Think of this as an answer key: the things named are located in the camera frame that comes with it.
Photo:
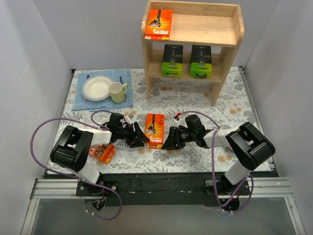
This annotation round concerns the floral tablecloth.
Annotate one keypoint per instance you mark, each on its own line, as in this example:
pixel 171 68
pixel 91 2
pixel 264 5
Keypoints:
pixel 169 97

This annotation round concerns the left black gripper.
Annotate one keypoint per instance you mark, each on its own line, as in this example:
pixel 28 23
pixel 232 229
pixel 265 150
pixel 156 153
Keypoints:
pixel 133 134

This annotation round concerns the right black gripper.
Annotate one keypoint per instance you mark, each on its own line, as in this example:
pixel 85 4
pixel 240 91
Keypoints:
pixel 175 137

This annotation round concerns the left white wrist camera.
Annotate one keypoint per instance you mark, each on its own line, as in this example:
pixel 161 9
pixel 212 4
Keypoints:
pixel 128 118

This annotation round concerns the wooden two-tier shelf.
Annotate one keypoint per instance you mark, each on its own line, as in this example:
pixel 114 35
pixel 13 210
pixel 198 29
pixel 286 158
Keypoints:
pixel 197 23

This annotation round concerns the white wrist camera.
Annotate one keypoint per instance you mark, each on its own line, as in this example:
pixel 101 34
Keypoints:
pixel 128 118
pixel 180 121

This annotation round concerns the yellow mug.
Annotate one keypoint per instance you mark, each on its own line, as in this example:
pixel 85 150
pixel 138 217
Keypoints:
pixel 117 91

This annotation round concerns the orange razor box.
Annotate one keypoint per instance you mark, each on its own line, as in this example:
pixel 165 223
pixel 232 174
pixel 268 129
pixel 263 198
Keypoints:
pixel 159 24
pixel 154 131
pixel 103 153

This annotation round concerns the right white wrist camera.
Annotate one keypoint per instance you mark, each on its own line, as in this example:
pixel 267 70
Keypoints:
pixel 180 121

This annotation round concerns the blue checkered cloth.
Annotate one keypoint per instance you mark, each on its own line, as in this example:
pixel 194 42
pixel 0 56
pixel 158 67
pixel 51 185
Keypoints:
pixel 80 104

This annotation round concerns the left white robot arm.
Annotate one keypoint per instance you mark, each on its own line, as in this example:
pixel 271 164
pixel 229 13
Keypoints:
pixel 72 148

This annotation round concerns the white plate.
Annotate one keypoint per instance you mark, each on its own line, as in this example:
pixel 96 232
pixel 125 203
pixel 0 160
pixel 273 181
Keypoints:
pixel 96 88

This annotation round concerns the green black razor box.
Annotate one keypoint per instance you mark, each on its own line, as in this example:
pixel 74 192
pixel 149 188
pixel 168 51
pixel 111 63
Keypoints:
pixel 201 62
pixel 172 61

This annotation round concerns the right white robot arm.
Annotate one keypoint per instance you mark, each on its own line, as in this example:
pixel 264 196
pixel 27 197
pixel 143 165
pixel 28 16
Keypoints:
pixel 249 145

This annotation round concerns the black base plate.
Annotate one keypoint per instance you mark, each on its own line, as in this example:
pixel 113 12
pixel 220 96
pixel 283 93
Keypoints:
pixel 162 188

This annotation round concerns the black knife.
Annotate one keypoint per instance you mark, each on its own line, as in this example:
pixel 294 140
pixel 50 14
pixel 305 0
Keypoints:
pixel 121 79

